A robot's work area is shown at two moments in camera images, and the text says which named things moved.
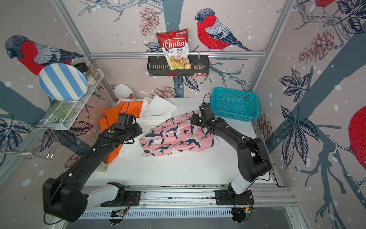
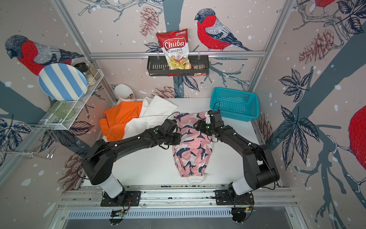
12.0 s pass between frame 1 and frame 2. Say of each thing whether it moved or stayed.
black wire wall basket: stayed
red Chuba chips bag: stayed
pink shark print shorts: moved
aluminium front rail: stayed
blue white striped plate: stayed
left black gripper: moved
